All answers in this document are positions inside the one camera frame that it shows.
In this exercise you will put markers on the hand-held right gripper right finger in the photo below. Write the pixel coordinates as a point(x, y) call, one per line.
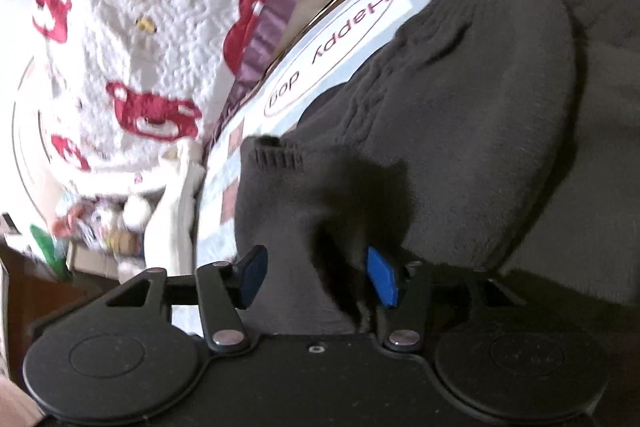
point(382, 277)

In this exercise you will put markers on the brown wooden cabinet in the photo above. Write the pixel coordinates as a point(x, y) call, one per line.
point(45, 307)

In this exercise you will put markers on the pile of colourful toys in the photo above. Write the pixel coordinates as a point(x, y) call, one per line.
point(105, 222)

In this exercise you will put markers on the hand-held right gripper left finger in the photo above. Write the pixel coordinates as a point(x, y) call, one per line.
point(252, 277)

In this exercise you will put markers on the white quilt with red bears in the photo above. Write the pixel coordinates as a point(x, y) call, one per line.
point(150, 17)

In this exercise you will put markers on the dark brown knit sweater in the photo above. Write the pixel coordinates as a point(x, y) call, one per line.
point(450, 107)

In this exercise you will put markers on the cream white plush cloth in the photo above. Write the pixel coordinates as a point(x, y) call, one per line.
point(172, 217)

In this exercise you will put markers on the green plastic item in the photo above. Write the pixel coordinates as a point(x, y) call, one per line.
point(50, 252)

